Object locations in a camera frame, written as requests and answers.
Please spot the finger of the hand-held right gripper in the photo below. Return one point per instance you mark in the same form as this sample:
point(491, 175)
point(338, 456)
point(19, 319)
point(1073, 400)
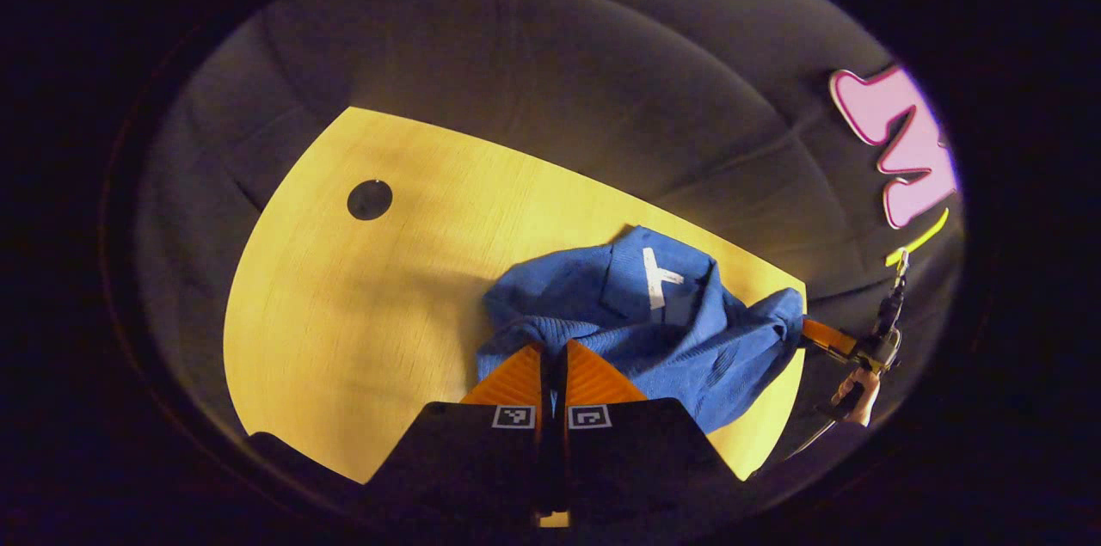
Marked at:
point(830, 337)

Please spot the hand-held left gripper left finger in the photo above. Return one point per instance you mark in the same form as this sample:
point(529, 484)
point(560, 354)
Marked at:
point(464, 460)

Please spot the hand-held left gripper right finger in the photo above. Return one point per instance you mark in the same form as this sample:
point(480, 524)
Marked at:
point(636, 451)

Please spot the blue jacket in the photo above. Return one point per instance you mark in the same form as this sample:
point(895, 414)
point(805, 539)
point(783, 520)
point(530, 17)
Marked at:
point(688, 340)

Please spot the black backdrop cloth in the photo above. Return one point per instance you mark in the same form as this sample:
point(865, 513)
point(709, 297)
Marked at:
point(559, 82)

